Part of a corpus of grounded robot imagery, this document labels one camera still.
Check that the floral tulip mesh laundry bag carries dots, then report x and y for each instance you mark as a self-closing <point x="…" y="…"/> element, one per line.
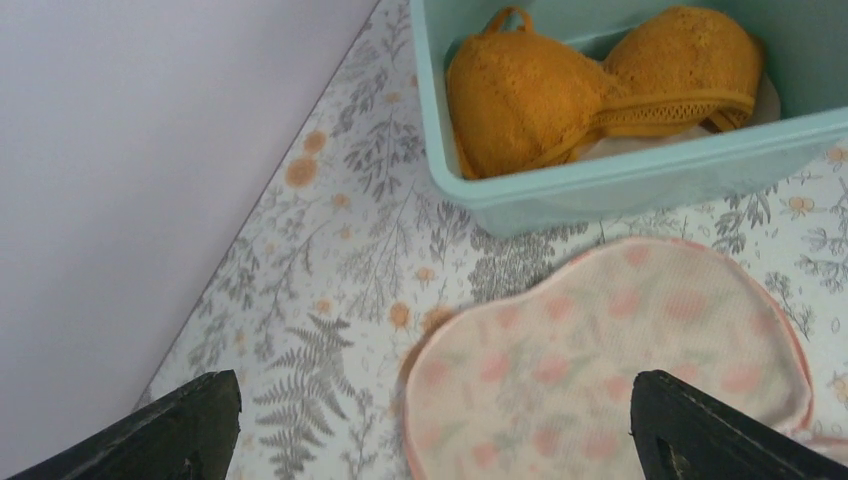
<point x="538" y="385"/>

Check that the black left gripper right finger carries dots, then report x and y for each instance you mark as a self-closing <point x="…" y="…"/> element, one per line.
<point x="681" y="432"/>

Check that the mint green plastic bin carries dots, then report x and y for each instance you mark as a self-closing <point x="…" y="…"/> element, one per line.
<point x="806" y="43"/>

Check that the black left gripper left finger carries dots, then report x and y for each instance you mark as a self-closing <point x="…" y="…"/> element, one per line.
<point x="190" y="433"/>

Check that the beige bra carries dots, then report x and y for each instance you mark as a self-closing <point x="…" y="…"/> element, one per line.
<point x="767" y="110"/>

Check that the mustard yellow lace bra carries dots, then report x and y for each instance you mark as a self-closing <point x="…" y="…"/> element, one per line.
<point x="521" y="101"/>

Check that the floral patterned table mat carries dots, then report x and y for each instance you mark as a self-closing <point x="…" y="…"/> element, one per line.
<point x="350" y="255"/>

